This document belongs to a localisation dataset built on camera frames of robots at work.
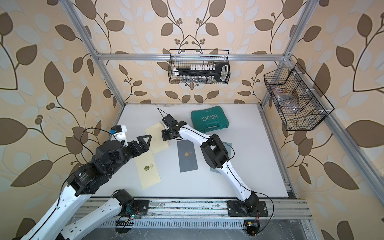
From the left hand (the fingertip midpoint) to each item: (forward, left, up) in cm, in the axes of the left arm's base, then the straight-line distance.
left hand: (143, 137), depth 66 cm
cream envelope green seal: (-3, +5, -30) cm, 31 cm away
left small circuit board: (-30, +9, -28) cm, 43 cm away
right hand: (+19, -3, -28) cm, 34 cm away
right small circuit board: (-30, -51, -31) cm, 67 cm away
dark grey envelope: (+6, -18, -31) cm, 36 cm away
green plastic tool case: (+31, -33, -25) cm, 52 cm away
